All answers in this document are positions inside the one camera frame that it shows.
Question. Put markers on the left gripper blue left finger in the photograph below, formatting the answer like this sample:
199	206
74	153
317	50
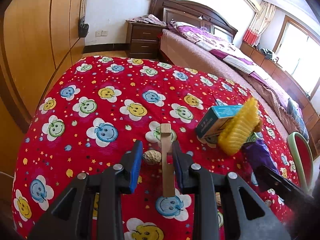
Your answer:
131	162

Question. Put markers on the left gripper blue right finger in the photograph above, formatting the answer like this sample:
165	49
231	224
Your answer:
182	162

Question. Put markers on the wooden stick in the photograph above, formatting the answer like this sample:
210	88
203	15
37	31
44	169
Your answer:
168	180

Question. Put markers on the orange mesh bag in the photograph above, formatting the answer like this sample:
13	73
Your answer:
259	126

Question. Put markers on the walnut shell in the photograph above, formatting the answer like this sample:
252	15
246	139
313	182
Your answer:
152	157

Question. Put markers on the teal cardboard box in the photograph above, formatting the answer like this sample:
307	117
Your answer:
215	120

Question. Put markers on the red bin with green rim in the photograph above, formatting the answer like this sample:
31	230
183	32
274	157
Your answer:
302	156

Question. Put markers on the red smiley flower blanket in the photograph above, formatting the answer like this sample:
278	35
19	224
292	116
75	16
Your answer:
95	113

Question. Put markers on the long wooden cabinet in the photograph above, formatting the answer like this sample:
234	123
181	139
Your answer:
310	116

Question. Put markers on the blue plaid cloth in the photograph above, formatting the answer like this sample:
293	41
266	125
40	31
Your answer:
295	113

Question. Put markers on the bed with pink sheet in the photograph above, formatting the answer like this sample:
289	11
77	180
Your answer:
188	46

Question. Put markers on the purple white floral quilt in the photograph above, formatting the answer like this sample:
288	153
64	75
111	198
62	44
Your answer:
230	54

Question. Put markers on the dark wooden nightstand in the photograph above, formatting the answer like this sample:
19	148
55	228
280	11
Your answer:
143	40

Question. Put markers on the dark clothes on cabinet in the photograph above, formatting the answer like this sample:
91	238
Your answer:
269	55

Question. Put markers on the black hanging bag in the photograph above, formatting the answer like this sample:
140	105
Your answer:
83	27

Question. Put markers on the folded cloth on nightstand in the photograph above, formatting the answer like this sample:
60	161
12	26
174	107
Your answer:
148	19

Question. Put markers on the window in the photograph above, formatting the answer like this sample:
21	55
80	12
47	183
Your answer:
297	50

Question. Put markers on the dark wooden headboard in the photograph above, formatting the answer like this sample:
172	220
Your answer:
193	13

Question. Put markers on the red white curtain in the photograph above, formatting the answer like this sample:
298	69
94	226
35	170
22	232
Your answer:
259	23

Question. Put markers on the wooden wardrobe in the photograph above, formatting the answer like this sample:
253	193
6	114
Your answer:
38	39

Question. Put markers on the white wall air conditioner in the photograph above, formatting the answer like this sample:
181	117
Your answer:
254	5

